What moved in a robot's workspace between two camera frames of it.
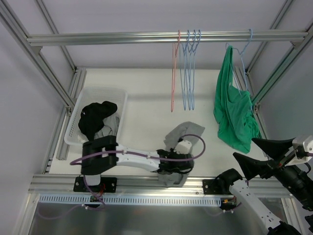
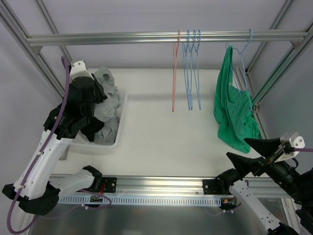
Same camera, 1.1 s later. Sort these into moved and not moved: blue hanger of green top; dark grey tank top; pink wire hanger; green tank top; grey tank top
Moved: dark grey tank top; blue hanger of green top
Not moved: pink wire hanger; grey tank top; green tank top
